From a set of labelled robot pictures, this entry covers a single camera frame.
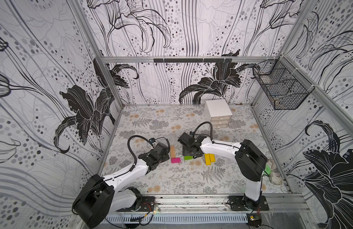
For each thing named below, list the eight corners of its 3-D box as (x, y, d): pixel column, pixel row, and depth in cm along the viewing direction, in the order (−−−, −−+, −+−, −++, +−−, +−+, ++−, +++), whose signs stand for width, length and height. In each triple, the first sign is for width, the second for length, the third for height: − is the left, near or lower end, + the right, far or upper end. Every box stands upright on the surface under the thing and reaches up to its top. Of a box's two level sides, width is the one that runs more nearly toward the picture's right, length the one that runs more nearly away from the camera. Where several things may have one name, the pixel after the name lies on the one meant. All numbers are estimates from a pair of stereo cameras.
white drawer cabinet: (206, 129, 105) (209, 117, 95) (202, 103, 123) (204, 90, 112) (227, 128, 105) (232, 117, 95) (220, 102, 123) (224, 90, 112)
